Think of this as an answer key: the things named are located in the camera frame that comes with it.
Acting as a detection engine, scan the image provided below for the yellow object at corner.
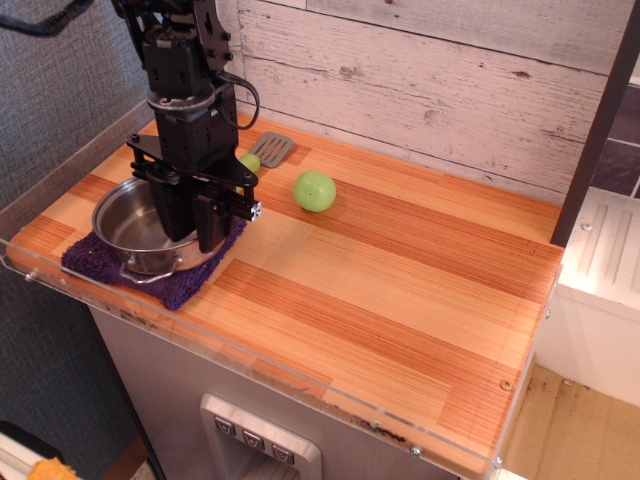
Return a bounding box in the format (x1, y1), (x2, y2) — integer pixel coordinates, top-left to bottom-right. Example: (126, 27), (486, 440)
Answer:
(26, 458), (78, 480)

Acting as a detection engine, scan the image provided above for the dark right shelf post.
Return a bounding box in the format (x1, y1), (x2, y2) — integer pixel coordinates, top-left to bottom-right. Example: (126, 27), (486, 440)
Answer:
(550, 1), (639, 247)

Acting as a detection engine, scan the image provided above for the clear acrylic guard rail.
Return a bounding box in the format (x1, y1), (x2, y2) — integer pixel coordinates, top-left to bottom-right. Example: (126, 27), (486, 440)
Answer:
(1, 128), (561, 479)

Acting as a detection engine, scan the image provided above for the white toy sink unit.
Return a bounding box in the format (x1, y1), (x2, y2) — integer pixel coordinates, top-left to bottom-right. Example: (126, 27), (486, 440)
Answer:
(534, 188), (639, 405)

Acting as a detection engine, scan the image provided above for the grey toy fridge cabinet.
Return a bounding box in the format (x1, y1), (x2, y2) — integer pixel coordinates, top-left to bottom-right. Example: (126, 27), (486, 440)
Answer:
(90, 308), (453, 479)

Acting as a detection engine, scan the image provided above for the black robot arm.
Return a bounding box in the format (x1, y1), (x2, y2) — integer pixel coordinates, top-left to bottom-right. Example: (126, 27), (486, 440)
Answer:
(113, 1), (260, 253)

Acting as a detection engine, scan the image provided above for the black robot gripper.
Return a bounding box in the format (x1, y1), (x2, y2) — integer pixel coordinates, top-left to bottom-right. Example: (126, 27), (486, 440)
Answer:
(127, 92), (261, 253)

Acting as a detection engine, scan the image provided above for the silver dispenser panel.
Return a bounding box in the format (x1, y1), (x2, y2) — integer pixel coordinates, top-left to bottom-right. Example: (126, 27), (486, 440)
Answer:
(200, 393), (323, 479)

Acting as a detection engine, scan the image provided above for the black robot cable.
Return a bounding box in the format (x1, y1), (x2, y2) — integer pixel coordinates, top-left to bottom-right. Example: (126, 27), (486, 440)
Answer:
(0, 0), (96, 39)

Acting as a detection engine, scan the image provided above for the purple cloth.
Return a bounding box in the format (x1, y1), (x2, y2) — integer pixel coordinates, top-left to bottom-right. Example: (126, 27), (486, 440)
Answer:
(61, 218), (247, 311)

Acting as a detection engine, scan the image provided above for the green toy apple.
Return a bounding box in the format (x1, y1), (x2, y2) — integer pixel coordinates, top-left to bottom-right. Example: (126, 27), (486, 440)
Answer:
(293, 170), (337, 213)

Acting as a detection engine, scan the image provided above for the green handled grey spatula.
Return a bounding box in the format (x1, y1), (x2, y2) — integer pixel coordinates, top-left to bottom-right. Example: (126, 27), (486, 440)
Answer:
(239, 131), (294, 174)

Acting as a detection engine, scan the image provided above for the stainless steel pot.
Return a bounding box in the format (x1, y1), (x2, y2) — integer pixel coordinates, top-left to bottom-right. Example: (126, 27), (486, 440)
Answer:
(92, 178), (222, 284)

